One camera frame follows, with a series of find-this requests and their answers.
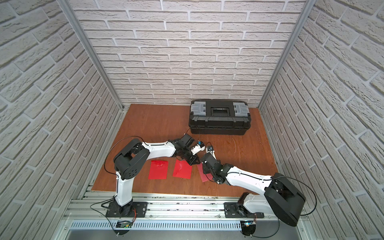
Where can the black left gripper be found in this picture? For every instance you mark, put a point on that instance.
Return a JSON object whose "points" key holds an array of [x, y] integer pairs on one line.
{"points": [[188, 155]]}

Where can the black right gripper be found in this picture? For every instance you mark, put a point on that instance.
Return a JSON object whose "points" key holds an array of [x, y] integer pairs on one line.
{"points": [[205, 170]]}

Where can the red envelope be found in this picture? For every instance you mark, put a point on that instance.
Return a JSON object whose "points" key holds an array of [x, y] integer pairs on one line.
{"points": [[204, 177], [158, 170], [182, 170]]}

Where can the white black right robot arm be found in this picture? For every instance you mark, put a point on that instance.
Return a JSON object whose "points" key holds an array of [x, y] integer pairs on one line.
{"points": [[285, 200]]}

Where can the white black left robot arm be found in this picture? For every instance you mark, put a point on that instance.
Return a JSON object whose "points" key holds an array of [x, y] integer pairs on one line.
{"points": [[130, 160]]}

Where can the black plastic toolbox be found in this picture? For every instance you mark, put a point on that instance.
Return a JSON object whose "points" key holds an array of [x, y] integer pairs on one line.
{"points": [[219, 117]]}

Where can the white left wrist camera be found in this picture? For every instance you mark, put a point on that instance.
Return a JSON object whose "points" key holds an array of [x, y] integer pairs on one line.
{"points": [[200, 146]]}

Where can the aluminium right corner post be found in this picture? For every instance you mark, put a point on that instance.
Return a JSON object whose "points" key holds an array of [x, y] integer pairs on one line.
{"points": [[308, 6]]}

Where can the aluminium corner post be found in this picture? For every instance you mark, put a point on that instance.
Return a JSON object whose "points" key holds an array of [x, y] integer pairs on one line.
{"points": [[85, 41], [308, 6]]}

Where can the aluminium left corner post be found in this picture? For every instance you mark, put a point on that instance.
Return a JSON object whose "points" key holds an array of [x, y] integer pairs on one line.
{"points": [[85, 41]]}

